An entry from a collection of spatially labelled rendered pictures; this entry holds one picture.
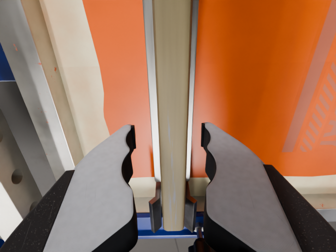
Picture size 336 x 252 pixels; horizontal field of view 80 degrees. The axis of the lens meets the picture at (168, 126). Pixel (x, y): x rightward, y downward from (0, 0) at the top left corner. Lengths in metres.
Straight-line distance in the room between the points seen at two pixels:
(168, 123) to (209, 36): 0.13
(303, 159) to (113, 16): 0.37
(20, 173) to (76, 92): 0.15
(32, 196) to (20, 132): 1.40
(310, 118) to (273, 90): 0.08
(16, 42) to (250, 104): 0.30
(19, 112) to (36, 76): 1.40
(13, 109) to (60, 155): 1.37
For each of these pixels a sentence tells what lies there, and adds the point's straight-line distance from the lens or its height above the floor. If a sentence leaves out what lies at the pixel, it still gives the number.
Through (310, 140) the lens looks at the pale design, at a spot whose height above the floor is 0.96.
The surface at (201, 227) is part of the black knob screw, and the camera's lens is 0.41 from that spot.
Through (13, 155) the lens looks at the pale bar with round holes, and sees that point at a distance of 0.35.
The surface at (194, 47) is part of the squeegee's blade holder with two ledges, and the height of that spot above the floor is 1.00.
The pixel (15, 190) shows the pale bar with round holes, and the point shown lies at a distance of 0.36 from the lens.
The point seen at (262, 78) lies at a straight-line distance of 0.32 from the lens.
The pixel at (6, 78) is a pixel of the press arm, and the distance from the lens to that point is 0.41.
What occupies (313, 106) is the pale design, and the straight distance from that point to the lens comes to 0.37.
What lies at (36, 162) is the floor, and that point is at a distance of 1.90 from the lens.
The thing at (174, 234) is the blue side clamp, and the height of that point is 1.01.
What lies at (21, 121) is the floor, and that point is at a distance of 1.72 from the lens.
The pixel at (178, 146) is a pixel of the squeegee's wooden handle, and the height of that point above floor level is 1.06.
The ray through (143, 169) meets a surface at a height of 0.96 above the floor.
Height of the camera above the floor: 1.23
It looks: 60 degrees down
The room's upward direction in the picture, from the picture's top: 179 degrees clockwise
